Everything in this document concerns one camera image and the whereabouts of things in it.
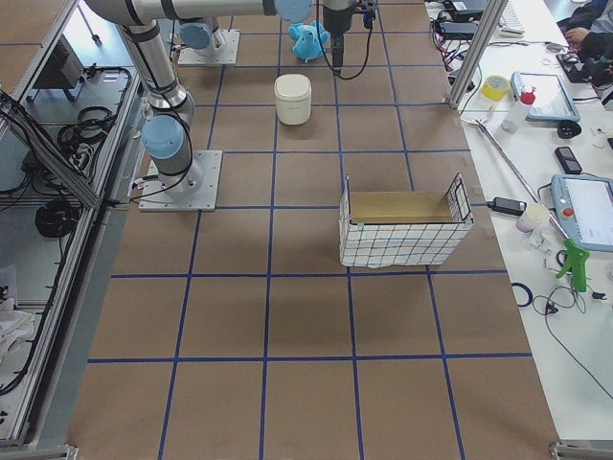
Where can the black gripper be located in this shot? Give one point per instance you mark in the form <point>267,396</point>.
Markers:
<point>336,22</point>

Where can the cream trash can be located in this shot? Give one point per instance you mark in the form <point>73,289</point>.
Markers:
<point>293,99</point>

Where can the person hand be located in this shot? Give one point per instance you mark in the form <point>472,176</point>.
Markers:
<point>576,36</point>

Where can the blue plush toy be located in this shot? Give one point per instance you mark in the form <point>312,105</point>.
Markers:
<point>308,40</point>

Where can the black power brick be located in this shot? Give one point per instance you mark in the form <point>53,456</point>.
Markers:
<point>457,31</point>

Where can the long metal reacher rod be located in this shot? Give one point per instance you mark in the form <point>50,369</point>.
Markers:
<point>483,128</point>

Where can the yellow tape roll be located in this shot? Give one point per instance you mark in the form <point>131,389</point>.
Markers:
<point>495,88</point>

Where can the grid-patterned cardboard box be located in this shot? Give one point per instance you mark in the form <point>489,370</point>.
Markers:
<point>380,229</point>

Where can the clear bottle red cap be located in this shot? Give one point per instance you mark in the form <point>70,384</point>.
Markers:
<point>519,112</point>

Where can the upper teach pendant tablet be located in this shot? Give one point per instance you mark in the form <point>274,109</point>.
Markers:
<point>553,101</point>

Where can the teach pendant tablet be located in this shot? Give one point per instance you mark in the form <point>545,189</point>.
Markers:
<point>583,206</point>
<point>553,101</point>

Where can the black power adapter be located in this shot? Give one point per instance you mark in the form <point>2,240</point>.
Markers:
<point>507,206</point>

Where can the black round object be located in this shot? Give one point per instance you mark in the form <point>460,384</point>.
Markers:
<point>568,129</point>

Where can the white paper cup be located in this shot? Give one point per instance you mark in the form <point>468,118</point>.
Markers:
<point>533,217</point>

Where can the grey control box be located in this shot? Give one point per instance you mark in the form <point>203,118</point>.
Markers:
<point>63,71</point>

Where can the lower teach pendant tablet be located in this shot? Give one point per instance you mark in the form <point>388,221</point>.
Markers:
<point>583,206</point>

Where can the aluminium frame post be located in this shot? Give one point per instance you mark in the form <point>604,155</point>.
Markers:
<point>479,43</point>

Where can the green reacher handle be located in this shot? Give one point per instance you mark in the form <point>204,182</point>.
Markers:
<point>575,265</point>

